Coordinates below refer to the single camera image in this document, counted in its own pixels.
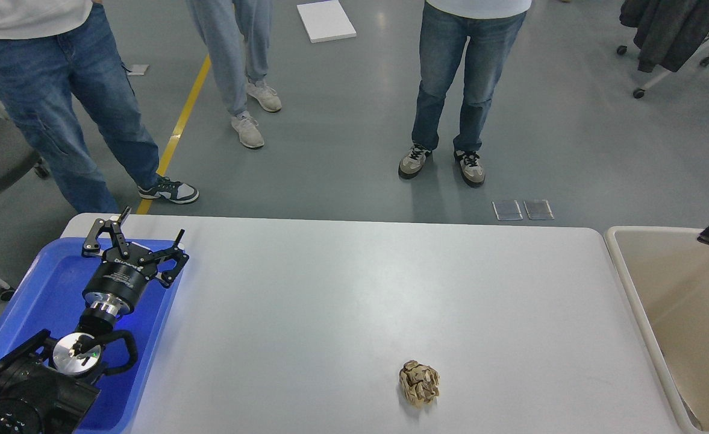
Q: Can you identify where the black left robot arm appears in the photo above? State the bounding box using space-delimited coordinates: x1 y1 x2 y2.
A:
0 210 189 433

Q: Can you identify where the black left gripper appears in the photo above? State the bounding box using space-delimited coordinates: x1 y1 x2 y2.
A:
81 207 190 314

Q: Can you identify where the left metal floor plate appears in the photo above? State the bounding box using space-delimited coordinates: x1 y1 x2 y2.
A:
492 200 524 221

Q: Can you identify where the white board on floor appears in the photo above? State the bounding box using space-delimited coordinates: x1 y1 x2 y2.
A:
296 1 357 43

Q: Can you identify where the right metal floor plate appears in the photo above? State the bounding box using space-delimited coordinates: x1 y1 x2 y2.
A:
524 200 555 221

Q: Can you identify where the person in grey sweatpants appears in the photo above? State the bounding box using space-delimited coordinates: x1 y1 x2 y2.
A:
186 1 282 149

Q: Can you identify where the crumpled brown paper ball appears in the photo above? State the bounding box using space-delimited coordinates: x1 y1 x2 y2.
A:
399 360 440 409

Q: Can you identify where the small white floor plate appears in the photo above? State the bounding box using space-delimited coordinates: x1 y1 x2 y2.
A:
126 64 149 76

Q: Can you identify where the blue plastic tray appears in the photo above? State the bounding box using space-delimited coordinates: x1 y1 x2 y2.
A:
0 238 179 433

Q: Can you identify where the person in blue jeans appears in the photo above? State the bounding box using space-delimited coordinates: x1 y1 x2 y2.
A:
0 1 199 213

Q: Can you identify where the person in jeans and sneakers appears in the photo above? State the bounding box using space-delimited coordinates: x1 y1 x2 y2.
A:
398 0 533 188

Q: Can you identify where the metal floor plate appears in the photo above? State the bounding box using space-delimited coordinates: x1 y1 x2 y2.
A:
524 200 555 221
492 200 524 221

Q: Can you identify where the beige plastic bin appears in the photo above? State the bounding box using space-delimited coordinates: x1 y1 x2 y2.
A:
605 226 709 433

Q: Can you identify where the chair with dark jacket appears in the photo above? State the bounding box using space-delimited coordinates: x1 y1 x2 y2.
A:
615 1 709 99

